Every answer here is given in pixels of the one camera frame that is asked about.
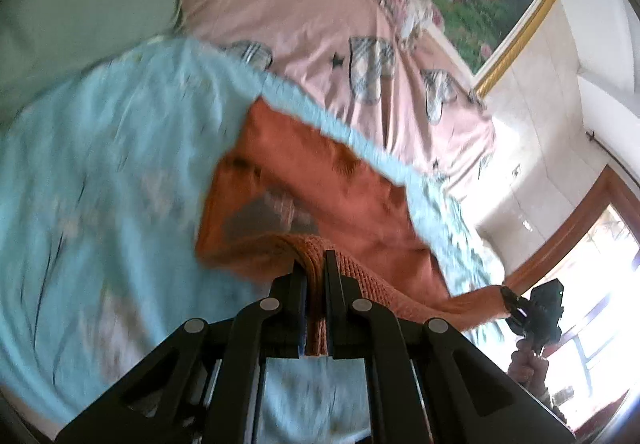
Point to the pale green bed sheet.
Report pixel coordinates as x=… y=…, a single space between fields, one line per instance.
x=85 y=3

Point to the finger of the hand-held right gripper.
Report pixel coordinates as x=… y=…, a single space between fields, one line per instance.
x=512 y=301

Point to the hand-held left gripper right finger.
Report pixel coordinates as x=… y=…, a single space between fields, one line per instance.
x=336 y=305

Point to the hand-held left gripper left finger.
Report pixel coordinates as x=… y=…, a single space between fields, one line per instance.
x=294 y=305

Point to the pink heart print quilt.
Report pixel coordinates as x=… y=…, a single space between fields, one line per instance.
x=310 y=13

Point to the orange knit garment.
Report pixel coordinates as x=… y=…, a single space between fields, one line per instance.
x=325 y=184

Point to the dark curtain rod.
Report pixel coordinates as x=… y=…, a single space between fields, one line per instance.
x=607 y=151

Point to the person's right hand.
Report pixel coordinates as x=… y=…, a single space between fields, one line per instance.
x=527 y=369

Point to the wooden framed window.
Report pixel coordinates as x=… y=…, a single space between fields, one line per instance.
x=595 y=304

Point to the light blue blanket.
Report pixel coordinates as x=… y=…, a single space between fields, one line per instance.
x=115 y=163

